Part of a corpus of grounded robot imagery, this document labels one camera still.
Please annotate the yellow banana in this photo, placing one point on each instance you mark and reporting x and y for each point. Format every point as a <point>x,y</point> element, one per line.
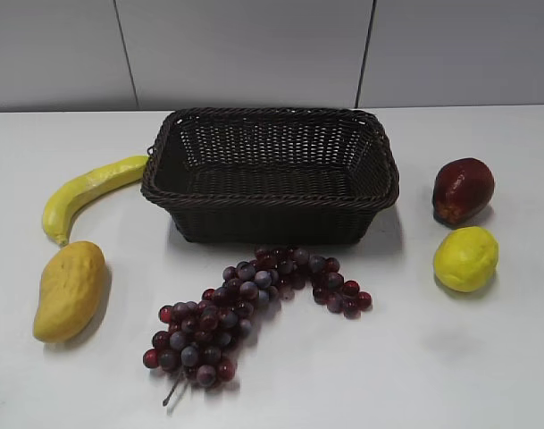
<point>60,209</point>

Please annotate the yellow-orange mango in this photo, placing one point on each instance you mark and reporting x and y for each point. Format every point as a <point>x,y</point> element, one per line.
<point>70,291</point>

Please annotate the yellow lemon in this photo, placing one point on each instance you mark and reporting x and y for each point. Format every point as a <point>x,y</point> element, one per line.
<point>466,259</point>

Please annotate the purple grape bunch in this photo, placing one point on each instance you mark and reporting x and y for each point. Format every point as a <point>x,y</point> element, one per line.
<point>198,339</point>

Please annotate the dark red fruit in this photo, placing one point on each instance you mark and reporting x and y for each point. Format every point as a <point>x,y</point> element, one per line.
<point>462,188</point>

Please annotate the black woven basket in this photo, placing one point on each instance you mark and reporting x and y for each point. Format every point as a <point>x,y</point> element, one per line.
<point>276,175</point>

